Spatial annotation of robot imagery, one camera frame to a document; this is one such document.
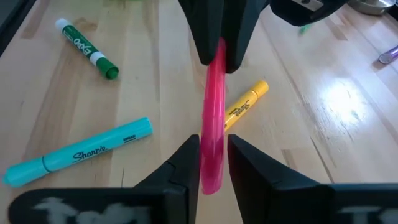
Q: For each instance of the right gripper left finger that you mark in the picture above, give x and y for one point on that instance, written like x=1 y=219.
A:
x=183 y=171

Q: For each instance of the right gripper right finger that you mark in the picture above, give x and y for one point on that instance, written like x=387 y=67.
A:
x=248 y=174

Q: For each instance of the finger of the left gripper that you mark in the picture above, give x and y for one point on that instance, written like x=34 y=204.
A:
x=242 y=25
x=205 y=25

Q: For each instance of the pink thin pen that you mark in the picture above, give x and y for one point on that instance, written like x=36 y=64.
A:
x=213 y=124

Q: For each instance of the orange-yellow highlighter marker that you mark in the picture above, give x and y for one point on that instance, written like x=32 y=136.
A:
x=245 y=104

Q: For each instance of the white dome metal lamp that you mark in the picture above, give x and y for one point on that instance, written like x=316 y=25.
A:
x=370 y=7

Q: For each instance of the teal Sharpie highlighter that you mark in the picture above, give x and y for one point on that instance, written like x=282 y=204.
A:
x=93 y=146

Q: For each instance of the purple highlighter marker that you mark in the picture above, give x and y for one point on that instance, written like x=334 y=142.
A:
x=388 y=56

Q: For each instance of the green Expo dry-erase marker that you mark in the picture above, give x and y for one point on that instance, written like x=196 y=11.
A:
x=87 y=48

